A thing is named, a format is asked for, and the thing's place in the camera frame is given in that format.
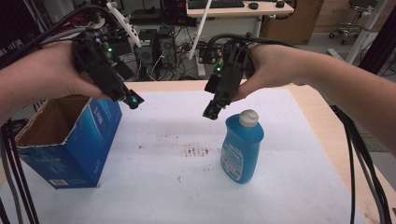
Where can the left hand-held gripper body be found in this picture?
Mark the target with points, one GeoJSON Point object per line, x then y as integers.
{"type": "Point", "coordinates": [96, 70]}

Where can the blue cardboard box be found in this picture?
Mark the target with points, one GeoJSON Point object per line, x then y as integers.
{"type": "Point", "coordinates": [71, 146]}

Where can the office stool with wheels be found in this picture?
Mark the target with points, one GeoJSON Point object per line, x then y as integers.
{"type": "Point", "coordinates": [353, 25]}

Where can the person's left hand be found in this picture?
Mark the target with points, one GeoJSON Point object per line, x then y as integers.
{"type": "Point", "coordinates": [53, 73]}

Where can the white table mat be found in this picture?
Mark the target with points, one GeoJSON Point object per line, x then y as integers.
{"type": "Point", "coordinates": [162, 186]}

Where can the black keyboard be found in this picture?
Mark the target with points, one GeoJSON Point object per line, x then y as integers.
{"type": "Point", "coordinates": [214, 3]}

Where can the brown cardboard carton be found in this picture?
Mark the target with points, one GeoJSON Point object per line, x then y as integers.
{"type": "Point", "coordinates": [292, 25]}

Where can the black computer tower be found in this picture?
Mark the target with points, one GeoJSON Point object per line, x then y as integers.
{"type": "Point", "coordinates": [165, 46]}

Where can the light wooden desk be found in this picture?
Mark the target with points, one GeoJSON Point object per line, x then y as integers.
{"type": "Point", "coordinates": [236, 13]}

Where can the white slanted pole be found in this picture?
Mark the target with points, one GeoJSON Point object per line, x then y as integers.
{"type": "Point", "coordinates": [199, 31]}

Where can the person's right hand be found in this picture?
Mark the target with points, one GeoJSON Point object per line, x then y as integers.
{"type": "Point", "coordinates": [271, 70]}

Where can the black computer mouse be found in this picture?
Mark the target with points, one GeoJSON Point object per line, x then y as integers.
{"type": "Point", "coordinates": [280, 4]}
{"type": "Point", "coordinates": [253, 5]}

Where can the white metal stand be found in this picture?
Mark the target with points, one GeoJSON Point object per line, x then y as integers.
{"type": "Point", "coordinates": [365, 31]}

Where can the blue bottle with white cap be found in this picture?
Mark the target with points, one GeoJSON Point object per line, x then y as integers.
{"type": "Point", "coordinates": [241, 149]}

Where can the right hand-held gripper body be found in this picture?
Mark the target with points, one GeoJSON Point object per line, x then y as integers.
{"type": "Point", "coordinates": [229, 77]}

